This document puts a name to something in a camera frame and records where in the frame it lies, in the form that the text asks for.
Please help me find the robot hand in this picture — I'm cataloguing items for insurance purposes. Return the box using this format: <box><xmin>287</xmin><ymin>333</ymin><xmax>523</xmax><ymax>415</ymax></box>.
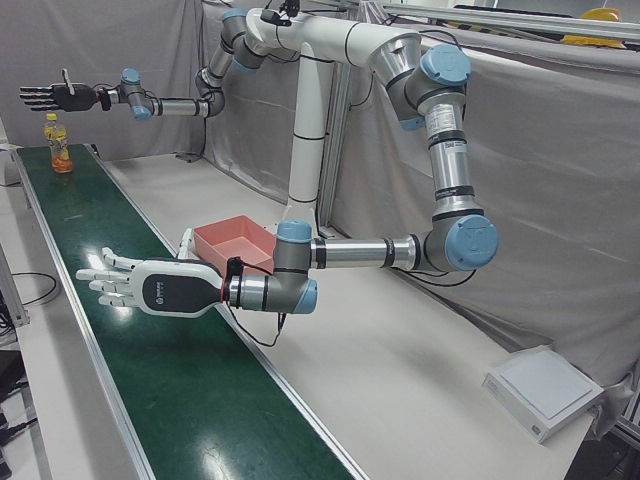
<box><xmin>18</xmin><ymin>68</ymin><xmax>100</xmax><ymax>113</ymax></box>
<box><xmin>74</xmin><ymin>227</ymin><xmax>226</xmax><ymax>320</ymax></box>

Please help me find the pink plastic basket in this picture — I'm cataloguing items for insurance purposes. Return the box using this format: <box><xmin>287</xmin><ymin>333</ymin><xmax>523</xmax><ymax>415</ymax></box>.
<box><xmin>193</xmin><ymin>214</ymin><xmax>279</xmax><ymax>275</ymax></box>

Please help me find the yellow orange drink bottle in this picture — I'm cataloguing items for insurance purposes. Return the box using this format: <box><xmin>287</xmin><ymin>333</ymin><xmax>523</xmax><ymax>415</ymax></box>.
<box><xmin>43</xmin><ymin>112</ymin><xmax>75</xmax><ymax>175</ymax></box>

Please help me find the grey fabric curtain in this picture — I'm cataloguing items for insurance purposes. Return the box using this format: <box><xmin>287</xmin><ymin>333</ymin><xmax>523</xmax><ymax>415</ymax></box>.
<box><xmin>199</xmin><ymin>0</ymin><xmax>640</xmax><ymax>401</ymax></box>
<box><xmin>0</xmin><ymin>0</ymin><xmax>214</xmax><ymax>162</ymax></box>

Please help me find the green belt conveyor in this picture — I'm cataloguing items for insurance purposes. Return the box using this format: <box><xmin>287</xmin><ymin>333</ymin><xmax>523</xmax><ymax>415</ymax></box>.
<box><xmin>14</xmin><ymin>142</ymin><xmax>371</xmax><ymax>480</ymax></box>

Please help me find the white conveyor control box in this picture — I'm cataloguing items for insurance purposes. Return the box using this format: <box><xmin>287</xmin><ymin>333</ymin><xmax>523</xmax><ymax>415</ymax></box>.
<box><xmin>0</xmin><ymin>143</ymin><xmax>22</xmax><ymax>187</ymax></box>

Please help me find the white robot torso column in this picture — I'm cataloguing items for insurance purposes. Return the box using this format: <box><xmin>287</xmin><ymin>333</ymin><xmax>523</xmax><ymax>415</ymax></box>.
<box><xmin>244</xmin><ymin>8</ymin><xmax>422</xmax><ymax>226</ymax></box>

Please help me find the white flat box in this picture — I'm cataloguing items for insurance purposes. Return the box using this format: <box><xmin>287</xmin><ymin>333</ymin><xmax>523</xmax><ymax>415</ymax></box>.
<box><xmin>481</xmin><ymin>344</ymin><xmax>605</xmax><ymax>445</ymax></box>

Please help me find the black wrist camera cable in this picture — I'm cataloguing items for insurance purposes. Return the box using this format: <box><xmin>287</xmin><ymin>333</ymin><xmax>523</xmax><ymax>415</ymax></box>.
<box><xmin>227</xmin><ymin>299</ymin><xmax>291</xmax><ymax>347</ymax></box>

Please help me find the thin black cable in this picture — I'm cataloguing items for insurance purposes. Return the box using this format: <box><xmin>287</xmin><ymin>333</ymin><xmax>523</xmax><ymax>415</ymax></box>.
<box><xmin>9</xmin><ymin>271</ymin><xmax>59</xmax><ymax>306</ymax></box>

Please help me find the aluminium profile post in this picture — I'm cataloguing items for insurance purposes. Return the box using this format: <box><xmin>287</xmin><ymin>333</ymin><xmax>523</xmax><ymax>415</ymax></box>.
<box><xmin>0</xmin><ymin>243</ymin><xmax>32</xmax><ymax>330</ymax></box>

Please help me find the black torso-mounted camera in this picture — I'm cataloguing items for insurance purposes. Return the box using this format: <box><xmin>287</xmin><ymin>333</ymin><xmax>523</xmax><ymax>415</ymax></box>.
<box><xmin>259</xmin><ymin>0</ymin><xmax>302</xmax><ymax>27</ymax></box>

